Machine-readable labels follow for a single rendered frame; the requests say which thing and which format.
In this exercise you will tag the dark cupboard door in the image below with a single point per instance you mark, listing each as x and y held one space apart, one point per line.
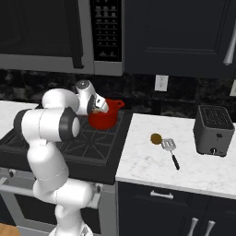
147 221
226 218
175 37

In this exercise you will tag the grey toaster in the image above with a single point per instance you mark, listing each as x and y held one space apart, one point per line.
213 135

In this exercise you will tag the dark upper cupboard door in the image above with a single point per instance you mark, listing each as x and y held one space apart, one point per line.
175 37

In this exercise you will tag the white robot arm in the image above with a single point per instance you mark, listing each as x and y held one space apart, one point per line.
46 126

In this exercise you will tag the brown potato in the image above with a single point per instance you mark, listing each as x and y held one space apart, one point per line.
156 139

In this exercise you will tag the black hob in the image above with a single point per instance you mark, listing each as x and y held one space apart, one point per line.
92 147

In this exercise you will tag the dark lower cupboard door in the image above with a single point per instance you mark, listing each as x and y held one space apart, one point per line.
147 221
226 218

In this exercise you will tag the red pot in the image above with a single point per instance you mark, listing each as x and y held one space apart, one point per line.
103 121

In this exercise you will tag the white wall socket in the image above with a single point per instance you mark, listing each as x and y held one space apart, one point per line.
161 83

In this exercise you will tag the dark drawer front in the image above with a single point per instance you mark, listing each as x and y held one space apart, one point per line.
138 192

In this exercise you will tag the steel microwave oven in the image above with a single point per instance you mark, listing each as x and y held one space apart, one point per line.
46 33

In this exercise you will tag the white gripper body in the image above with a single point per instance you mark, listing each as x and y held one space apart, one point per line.
101 103

